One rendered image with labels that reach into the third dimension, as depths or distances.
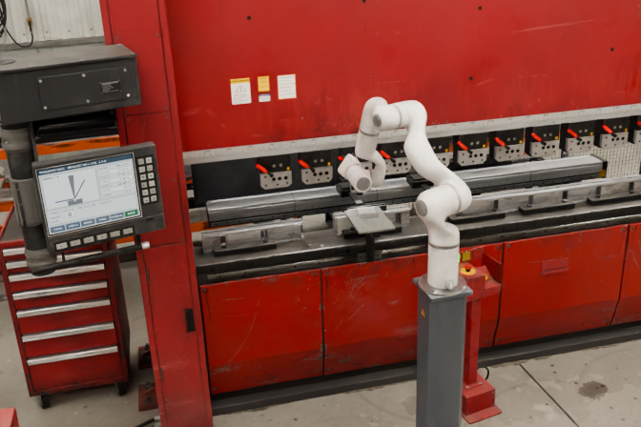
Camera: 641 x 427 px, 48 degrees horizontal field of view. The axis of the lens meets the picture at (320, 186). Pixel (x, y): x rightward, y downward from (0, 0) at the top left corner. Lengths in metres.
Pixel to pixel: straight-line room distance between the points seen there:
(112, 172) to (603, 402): 2.70
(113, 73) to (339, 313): 1.69
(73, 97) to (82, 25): 4.58
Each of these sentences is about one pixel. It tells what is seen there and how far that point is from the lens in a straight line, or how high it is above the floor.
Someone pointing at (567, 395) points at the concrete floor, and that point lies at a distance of 4.14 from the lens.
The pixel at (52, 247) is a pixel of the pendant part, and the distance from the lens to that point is 2.91.
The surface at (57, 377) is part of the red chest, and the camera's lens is 4.09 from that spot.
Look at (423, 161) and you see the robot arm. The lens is 2.80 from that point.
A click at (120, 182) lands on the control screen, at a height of 1.47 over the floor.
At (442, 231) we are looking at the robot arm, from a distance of 2.78.
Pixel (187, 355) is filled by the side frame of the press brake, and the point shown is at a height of 0.47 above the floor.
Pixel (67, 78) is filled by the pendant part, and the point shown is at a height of 1.89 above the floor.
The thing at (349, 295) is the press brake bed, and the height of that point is 0.59.
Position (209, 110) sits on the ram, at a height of 1.59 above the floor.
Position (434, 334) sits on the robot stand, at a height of 0.83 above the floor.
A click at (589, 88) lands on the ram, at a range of 3.93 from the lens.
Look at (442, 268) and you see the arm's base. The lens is 2.86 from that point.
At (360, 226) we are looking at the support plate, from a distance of 3.44.
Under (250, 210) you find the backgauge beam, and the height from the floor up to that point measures 0.96.
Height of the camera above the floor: 2.46
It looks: 22 degrees down
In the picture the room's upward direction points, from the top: 2 degrees counter-clockwise
